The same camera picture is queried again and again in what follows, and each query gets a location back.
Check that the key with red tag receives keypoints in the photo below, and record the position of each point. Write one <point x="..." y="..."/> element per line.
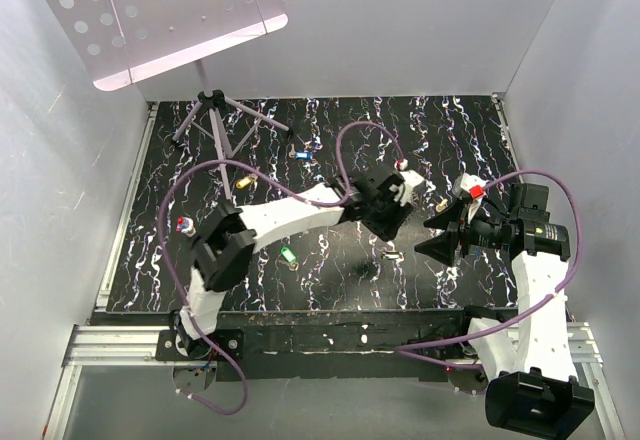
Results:
<point x="186" y="226"/>

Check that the white perforated music stand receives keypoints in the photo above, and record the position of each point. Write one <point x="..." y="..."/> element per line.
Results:
<point x="124" y="42"/>

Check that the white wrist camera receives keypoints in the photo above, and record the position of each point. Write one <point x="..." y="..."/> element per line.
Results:
<point x="470" y="189"/>
<point x="412" y="182"/>

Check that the aluminium front rail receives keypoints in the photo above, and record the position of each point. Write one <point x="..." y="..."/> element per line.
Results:
<point x="97" y="346"/>

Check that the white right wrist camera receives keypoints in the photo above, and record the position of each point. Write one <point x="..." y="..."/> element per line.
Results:
<point x="470" y="189"/>

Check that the key with green tag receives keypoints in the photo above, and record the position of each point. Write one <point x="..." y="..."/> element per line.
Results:
<point x="289" y="258"/>

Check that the key with yellow tag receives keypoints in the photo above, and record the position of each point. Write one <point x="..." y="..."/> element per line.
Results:
<point x="246" y="181"/>

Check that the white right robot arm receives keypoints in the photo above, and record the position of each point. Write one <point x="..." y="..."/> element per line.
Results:
<point x="532" y="384"/>

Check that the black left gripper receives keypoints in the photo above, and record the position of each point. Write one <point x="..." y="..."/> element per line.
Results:
<point x="387" y="228"/>

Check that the key with blue tag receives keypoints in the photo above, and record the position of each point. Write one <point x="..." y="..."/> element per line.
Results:
<point x="293" y="153"/>

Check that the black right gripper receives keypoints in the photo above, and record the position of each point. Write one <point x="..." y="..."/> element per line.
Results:
<point x="441" y="246"/>

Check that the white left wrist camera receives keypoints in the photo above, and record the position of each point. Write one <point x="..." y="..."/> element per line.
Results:
<point x="412" y="182"/>

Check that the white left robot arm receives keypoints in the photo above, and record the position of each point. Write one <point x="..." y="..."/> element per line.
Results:
<point x="222" y="250"/>

